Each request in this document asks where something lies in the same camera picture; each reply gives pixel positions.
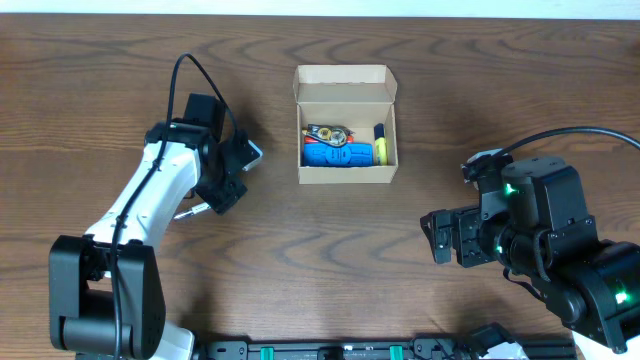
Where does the yellow highlighter pen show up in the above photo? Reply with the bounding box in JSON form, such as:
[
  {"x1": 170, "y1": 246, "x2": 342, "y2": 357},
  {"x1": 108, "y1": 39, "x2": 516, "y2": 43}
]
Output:
[{"x1": 374, "y1": 123, "x2": 388, "y2": 166}]

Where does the black whiteboard marker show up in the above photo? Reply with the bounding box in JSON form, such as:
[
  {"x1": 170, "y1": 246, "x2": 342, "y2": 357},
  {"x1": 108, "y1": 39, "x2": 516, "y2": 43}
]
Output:
[{"x1": 173, "y1": 202, "x2": 211, "y2": 221}]

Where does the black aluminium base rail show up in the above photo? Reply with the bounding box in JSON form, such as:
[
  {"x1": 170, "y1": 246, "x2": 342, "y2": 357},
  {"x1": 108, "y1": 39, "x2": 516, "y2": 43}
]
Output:
[{"x1": 75, "y1": 322, "x2": 579, "y2": 360}]

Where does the black right camera cable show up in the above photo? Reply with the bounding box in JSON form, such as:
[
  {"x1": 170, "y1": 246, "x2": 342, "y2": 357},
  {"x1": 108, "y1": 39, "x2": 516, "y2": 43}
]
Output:
[{"x1": 464, "y1": 126, "x2": 640, "y2": 176}]

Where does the brown cardboard box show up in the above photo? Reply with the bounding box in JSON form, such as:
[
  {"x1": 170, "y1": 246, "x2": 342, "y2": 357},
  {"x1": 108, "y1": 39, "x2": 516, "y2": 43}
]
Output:
[{"x1": 293, "y1": 65, "x2": 399, "y2": 184}]

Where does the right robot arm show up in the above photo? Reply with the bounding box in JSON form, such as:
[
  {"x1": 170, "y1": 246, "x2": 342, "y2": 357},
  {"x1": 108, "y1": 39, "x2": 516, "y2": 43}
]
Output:
[{"x1": 420, "y1": 155, "x2": 639, "y2": 355}]

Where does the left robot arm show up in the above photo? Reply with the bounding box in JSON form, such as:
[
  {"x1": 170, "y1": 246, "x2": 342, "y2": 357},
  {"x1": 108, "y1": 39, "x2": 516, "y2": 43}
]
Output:
[{"x1": 49, "y1": 94, "x2": 257, "y2": 359}]

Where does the blue plastic staple remover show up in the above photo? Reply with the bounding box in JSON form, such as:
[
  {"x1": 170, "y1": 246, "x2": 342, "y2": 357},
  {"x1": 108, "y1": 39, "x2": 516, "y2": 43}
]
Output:
[{"x1": 302, "y1": 143, "x2": 374, "y2": 167}]

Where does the correction tape dispenser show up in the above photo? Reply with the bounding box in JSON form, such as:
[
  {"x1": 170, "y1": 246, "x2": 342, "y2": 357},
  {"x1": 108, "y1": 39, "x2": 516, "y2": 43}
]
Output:
[{"x1": 302, "y1": 124, "x2": 353, "y2": 147}]

